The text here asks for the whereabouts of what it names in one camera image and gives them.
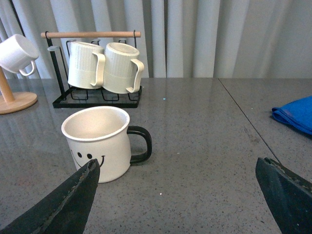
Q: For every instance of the blue folded cloth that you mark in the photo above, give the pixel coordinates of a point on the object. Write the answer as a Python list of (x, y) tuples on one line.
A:
[(297, 114)]

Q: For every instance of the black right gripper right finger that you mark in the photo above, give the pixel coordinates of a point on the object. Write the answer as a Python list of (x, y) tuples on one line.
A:
[(288, 196)]

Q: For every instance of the cream ribbed mug left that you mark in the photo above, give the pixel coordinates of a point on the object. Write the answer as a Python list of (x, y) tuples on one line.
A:
[(86, 65)]

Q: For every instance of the small white hanging cup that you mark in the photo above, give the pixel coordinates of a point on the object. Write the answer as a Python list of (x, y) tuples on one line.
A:
[(18, 55)]

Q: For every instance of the wooden mug tree stand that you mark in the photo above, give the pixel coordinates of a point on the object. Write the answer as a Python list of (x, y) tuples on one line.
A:
[(12, 102)]

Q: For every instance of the cream ribbed mug right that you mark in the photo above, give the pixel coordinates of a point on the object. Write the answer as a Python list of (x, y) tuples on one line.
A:
[(123, 70)]

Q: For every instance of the cream ribbed mug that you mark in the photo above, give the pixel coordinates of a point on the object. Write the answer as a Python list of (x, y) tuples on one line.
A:
[(86, 65), (123, 70)]

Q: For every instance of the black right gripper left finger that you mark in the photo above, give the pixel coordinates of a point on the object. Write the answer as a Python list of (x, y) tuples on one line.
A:
[(65, 210)]

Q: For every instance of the black wire mug rack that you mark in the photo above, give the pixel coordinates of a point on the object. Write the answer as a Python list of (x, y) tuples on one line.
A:
[(74, 97)]

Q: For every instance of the white smiley face mug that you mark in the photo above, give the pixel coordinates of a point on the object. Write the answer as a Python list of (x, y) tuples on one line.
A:
[(102, 133)]

